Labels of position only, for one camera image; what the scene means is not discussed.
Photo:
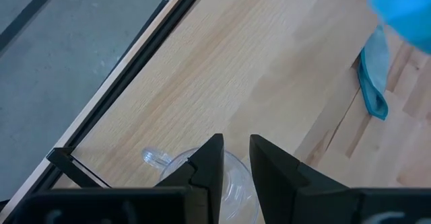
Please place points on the clear plastic cup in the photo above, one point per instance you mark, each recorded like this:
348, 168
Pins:
235, 190

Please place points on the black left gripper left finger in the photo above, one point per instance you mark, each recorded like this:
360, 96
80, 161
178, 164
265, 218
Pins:
205, 170

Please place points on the blue plastic cup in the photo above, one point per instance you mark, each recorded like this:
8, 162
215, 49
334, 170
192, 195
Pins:
407, 8

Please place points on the black metal table frame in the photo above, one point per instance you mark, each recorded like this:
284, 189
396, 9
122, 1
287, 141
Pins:
145, 49

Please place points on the light blue cloth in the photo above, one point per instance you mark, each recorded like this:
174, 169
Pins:
373, 79

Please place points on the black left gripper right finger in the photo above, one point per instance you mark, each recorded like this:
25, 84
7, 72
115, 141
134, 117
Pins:
286, 187

